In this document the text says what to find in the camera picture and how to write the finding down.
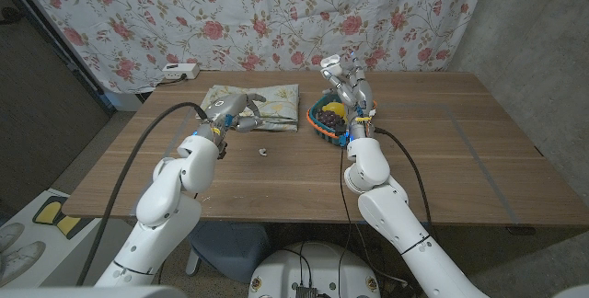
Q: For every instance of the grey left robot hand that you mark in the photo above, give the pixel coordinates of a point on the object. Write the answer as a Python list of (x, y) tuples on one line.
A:
[(230, 109)]

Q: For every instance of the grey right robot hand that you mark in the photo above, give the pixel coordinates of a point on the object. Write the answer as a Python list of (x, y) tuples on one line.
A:
[(359, 100)]

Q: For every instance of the white AirPods case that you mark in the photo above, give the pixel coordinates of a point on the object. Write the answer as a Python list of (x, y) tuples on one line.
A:
[(330, 61)]

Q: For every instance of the white AirPod earbud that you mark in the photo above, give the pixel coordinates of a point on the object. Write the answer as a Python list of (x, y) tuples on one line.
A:
[(262, 152)]

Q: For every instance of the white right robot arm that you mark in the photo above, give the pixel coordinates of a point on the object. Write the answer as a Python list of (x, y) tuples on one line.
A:
[(391, 215)]

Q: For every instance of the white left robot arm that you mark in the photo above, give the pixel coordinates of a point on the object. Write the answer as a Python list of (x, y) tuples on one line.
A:
[(170, 197)]

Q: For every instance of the yellow toy lemon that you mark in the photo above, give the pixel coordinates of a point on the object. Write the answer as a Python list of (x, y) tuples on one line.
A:
[(335, 108)]

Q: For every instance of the purple toy grapes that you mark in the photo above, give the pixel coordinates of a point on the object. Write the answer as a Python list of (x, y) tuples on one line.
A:
[(330, 119)]

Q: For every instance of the folded pale floral cloth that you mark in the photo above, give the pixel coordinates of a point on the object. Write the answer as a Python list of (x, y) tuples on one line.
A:
[(280, 100)]

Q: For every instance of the teal basket with orange rim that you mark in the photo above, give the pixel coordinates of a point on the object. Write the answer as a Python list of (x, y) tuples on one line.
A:
[(329, 134)]

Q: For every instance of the white power strip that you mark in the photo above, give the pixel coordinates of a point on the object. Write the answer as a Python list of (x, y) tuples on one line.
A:
[(180, 71)]

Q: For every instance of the rose print backdrop curtain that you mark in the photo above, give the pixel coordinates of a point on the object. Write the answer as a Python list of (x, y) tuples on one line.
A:
[(276, 13)]

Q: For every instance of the blue-grey stool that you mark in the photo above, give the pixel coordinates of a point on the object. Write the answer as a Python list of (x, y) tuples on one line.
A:
[(234, 247)]

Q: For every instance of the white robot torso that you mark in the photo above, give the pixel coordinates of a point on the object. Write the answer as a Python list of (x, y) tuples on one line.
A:
[(322, 266)]

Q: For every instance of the dark grey partition panel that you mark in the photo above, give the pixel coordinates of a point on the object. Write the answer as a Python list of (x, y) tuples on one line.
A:
[(41, 105)]

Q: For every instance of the yellow and black floor pad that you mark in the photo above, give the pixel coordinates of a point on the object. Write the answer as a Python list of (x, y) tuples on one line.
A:
[(55, 213)]

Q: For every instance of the white shoe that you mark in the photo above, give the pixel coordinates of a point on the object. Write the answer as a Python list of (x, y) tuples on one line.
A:
[(20, 259)]

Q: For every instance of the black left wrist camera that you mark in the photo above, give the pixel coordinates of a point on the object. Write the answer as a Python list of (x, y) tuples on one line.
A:
[(222, 151)]

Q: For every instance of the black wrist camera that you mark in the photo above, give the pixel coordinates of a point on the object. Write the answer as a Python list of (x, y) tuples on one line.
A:
[(343, 139), (222, 151)]

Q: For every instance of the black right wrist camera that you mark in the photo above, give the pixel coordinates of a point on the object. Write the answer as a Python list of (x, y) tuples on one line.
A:
[(343, 139)]

